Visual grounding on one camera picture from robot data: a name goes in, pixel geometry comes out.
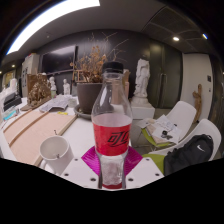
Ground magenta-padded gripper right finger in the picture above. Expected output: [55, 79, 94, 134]
[124, 145, 165, 190]

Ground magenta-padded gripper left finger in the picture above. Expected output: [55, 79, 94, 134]
[60, 146, 101, 191]

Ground clear red-labelled drink bottle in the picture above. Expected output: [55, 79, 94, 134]
[90, 60, 134, 188]

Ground green seat cushion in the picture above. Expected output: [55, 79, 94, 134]
[142, 152, 166, 175]
[141, 127, 168, 148]

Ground white ceramic mug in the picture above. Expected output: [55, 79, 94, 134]
[38, 134, 75, 176]

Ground black backpack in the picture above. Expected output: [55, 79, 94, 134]
[162, 133, 215, 177]

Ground stack of papers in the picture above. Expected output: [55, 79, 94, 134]
[137, 114, 184, 145]

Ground light wooden framed panel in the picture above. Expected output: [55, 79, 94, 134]
[2, 107, 79, 167]

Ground dark round plant saucer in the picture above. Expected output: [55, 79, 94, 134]
[73, 103, 95, 121]

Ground white plastic chair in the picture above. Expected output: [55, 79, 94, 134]
[145, 118, 223, 176]
[133, 100, 198, 148]

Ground crumpled printed paper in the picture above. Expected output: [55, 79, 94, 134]
[38, 94, 73, 113]

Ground dried plant in dark pot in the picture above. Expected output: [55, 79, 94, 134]
[69, 32, 130, 115]

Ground small white figurine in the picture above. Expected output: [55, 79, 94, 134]
[48, 76, 58, 99]
[62, 78, 72, 96]

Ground brown carved wooden sculpture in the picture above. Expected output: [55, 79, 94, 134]
[20, 72, 53, 112]

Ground light blue plastic pouch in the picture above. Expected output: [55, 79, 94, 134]
[1, 107, 21, 123]

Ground slim wooden figure sculpture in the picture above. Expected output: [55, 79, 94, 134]
[192, 83, 204, 115]

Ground cardboard box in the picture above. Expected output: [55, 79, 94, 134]
[122, 68, 131, 100]

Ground tall white stone statue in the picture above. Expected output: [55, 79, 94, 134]
[132, 58, 151, 101]

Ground wooden easel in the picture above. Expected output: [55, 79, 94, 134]
[71, 67, 88, 85]

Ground black printer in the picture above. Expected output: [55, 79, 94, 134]
[2, 91, 23, 113]

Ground white cabinet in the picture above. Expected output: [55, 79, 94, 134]
[21, 52, 41, 89]

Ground recessed ceiling spotlights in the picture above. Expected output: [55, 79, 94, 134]
[9, 32, 209, 69]

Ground long ceiling light panel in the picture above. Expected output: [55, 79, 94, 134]
[6, 0, 101, 56]

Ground white statue pedestal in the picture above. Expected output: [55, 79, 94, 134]
[129, 96, 156, 134]

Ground black wall screen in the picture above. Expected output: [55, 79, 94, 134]
[39, 45, 78, 75]

